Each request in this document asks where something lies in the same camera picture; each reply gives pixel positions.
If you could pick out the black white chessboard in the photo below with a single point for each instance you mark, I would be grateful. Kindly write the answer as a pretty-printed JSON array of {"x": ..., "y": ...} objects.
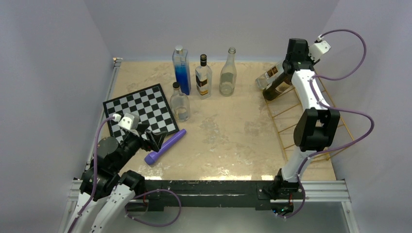
[{"x": 150, "y": 104}]

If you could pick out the dark green wine bottle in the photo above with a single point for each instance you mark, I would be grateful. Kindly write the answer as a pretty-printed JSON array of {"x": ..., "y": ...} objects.
[{"x": 270, "y": 93}]

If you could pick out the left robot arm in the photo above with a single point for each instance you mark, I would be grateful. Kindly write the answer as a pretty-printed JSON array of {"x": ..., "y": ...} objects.
[{"x": 109, "y": 157}]

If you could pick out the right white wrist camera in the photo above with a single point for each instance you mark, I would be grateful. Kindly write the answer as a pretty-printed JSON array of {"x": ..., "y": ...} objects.
[{"x": 318, "y": 48}]

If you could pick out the blue square glass bottle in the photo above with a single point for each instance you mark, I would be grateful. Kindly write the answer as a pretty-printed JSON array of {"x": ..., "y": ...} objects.
[{"x": 181, "y": 68}]

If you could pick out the clear round short bottle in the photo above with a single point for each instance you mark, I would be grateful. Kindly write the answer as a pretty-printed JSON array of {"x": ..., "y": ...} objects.
[{"x": 179, "y": 103}]

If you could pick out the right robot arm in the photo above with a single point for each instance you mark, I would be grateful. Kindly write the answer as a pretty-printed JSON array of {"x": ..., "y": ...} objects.
[{"x": 317, "y": 125}]

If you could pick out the gold wire wine rack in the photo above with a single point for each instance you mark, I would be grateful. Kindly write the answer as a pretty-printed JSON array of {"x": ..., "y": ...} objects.
[{"x": 286, "y": 111}]

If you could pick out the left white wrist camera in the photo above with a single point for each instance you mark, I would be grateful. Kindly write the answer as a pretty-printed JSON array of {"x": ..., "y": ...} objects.
[{"x": 127, "y": 121}]

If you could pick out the clear square black-label bottle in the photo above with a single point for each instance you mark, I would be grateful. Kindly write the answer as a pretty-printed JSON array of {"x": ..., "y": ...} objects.
[{"x": 203, "y": 74}]

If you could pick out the purple flashlight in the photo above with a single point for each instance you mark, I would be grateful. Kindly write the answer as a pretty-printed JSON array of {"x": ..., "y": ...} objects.
[{"x": 153, "y": 157}]

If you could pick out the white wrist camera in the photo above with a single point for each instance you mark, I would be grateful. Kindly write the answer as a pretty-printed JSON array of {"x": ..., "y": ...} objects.
[
  {"x": 127, "y": 121},
  {"x": 318, "y": 48}
]

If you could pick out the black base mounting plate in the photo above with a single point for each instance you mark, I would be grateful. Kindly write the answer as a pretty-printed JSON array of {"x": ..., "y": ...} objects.
[{"x": 260, "y": 195}]

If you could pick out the clear bottle black cap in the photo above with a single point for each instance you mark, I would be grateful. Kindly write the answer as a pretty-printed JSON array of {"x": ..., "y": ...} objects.
[{"x": 269, "y": 76}]

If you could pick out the clear wine bottle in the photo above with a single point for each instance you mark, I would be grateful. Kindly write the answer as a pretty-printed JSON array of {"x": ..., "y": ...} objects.
[{"x": 228, "y": 74}]

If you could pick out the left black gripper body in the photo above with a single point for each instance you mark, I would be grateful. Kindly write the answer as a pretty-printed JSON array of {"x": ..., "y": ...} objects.
[{"x": 146, "y": 144}]

